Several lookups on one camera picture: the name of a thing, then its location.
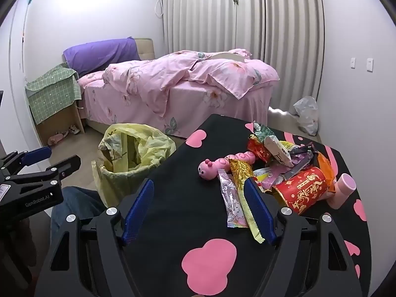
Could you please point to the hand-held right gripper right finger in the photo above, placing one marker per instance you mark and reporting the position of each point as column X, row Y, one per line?
column 260, row 213

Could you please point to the pink unicorn stick wrapper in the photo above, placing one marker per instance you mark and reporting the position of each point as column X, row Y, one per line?
column 232, row 201

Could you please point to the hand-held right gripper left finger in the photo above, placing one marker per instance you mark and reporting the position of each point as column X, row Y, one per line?
column 139, row 210

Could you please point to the yellow white food packet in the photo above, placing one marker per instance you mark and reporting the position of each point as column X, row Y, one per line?
column 278, row 151

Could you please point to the red and gold paper tub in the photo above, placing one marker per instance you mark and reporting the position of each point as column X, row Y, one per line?
column 301, row 190

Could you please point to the round trash bin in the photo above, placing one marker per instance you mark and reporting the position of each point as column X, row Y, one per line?
column 123, row 188

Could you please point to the bed with pink sheet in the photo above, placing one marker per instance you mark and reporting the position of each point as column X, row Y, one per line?
column 198, row 105

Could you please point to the white plastic bag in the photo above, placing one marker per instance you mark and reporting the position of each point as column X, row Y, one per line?
column 307, row 114

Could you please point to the wooden nightstand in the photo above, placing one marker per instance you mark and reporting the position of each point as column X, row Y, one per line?
column 75, row 117

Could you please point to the white wardrobe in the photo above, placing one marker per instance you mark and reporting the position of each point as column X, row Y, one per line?
column 14, row 83

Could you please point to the yellow gold stick wrapper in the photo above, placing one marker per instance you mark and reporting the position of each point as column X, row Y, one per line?
column 241, row 171

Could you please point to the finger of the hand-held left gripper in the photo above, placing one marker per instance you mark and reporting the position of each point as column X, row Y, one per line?
column 66, row 165
column 37, row 155

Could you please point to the person's leg in jeans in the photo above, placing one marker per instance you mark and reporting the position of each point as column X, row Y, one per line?
column 77, row 204

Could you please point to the green checkered cloth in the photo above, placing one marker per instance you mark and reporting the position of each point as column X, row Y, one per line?
column 52, row 92

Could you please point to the purple pillow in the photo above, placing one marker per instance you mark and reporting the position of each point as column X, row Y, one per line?
column 99, row 52

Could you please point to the white wall switch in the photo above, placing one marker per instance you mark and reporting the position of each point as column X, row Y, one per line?
column 369, row 64
column 353, row 62

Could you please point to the pink floral duvet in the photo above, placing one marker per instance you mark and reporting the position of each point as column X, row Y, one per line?
column 161, row 77

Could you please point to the pink caterpillar toy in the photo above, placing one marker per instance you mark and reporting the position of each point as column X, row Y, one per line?
column 216, row 167

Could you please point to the pink slipper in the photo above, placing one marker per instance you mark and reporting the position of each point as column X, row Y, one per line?
column 57, row 137

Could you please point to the pile of snack wrappers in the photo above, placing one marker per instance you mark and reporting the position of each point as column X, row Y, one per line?
column 297, row 161

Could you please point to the pink plastic cup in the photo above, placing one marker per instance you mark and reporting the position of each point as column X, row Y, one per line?
column 342, row 188

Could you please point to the small white shoe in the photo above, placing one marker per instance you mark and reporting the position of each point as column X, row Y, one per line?
column 75, row 129

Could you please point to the black tablecloth with pink hearts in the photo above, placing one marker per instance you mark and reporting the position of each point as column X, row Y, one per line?
column 191, row 210

